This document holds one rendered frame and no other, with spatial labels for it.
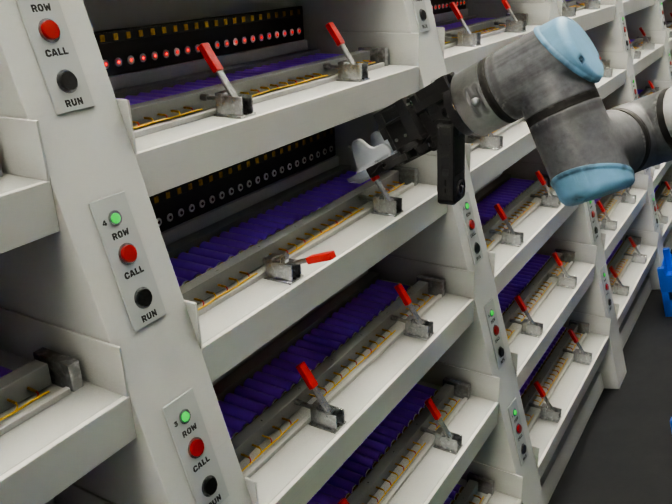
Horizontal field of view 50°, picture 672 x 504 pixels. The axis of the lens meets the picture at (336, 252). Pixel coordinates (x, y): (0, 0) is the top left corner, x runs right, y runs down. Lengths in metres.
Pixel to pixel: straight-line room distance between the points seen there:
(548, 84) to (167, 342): 0.52
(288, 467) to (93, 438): 0.29
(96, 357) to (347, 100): 0.50
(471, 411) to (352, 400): 0.37
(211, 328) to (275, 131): 0.25
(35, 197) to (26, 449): 0.20
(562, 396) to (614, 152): 0.92
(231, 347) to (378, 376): 0.32
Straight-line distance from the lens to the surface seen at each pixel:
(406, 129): 0.99
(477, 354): 1.30
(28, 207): 0.63
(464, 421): 1.28
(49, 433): 0.66
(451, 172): 0.99
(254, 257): 0.89
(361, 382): 1.02
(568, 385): 1.77
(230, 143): 0.80
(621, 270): 2.40
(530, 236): 1.54
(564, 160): 0.89
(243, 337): 0.78
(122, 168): 0.69
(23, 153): 0.66
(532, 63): 0.90
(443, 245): 1.24
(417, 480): 1.16
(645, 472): 1.75
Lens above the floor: 0.97
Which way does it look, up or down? 13 degrees down
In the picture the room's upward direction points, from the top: 16 degrees counter-clockwise
